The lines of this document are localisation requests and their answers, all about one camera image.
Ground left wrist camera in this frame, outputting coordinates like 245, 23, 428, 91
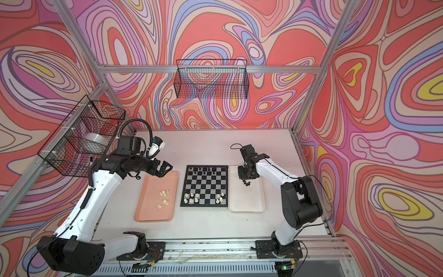
116, 136, 147, 158

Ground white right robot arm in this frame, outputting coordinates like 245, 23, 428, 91
238, 150, 323, 247

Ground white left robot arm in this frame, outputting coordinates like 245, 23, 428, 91
36, 155, 173, 276

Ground black wire basket wall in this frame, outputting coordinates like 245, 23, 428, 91
38, 96, 126, 177
174, 58, 249, 99

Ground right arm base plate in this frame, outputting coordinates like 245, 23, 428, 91
251, 239, 303, 261

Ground pink plastic tray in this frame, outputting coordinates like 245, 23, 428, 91
134, 171, 179, 222

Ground white plastic tray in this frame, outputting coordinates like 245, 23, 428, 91
227, 166, 266, 214

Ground black white chess board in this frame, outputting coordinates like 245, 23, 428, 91
180, 165, 228, 207

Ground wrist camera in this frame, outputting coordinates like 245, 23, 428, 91
116, 136, 147, 158
240, 144, 257, 162

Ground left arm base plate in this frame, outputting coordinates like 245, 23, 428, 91
117, 241, 166, 262

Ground black wire basket left wall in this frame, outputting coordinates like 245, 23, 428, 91
38, 96, 126, 177

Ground black wire basket back wall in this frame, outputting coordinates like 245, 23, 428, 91
174, 58, 249, 99

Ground white roll in basket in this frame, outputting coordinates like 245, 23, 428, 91
80, 133, 108, 155

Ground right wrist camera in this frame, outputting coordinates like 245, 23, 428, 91
240, 144, 257, 162

